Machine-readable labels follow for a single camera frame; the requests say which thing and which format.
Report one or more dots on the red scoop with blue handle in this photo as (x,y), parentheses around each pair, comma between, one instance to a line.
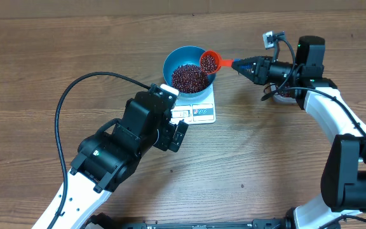
(211,62)

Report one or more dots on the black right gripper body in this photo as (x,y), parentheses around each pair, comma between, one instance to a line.
(261,70)

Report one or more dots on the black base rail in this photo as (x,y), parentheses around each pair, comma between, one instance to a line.
(102,221)

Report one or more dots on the white digital kitchen scale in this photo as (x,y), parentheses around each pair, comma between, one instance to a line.
(195,109)

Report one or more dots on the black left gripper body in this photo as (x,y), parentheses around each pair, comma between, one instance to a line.
(163,139)

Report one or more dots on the red beans in bowl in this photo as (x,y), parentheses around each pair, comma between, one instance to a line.
(189,79)

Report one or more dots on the blue round bowl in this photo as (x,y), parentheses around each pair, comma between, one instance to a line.
(182,56)

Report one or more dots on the clear plastic food container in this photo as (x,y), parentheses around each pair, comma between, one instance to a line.
(284,100)

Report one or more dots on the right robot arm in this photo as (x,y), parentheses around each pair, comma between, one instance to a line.
(343,182)

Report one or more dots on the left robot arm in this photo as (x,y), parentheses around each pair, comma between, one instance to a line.
(111,155)

